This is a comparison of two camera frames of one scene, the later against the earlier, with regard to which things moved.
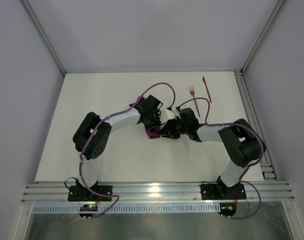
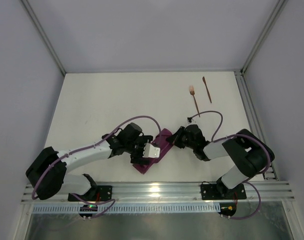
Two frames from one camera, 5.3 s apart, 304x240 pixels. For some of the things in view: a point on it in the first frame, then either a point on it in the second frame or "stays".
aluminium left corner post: [34, 18] stays
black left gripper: [153, 122] to [140, 149]
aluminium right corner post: [278, 10] stays
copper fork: [192, 92] stays
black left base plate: [81, 193] stays
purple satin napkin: [155, 133] to [161, 141]
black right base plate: [223, 192] stays
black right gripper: [175, 125] to [181, 137]
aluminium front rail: [158, 192] stays
